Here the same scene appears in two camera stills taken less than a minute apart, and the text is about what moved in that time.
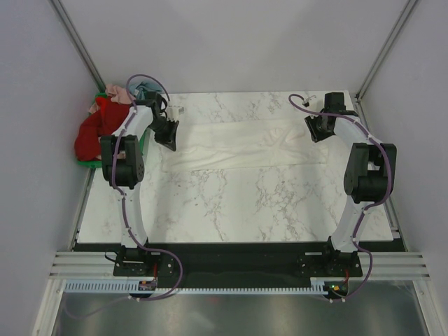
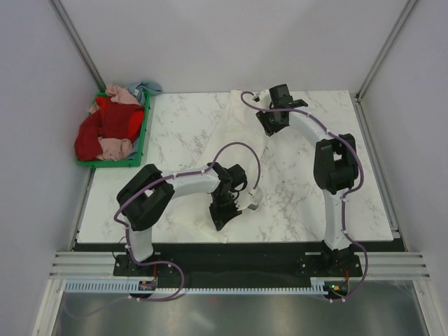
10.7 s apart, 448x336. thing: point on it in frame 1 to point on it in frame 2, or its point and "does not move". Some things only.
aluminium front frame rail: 72,265 does not move
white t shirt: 217,144 to 239,137
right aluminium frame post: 386,47 does not move
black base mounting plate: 239,263 does not move
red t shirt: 100,123 does not move
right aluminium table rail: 397,227 does not move
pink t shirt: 120,95 does not move
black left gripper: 169,140 to 220,218
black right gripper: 316,136 to 269,129
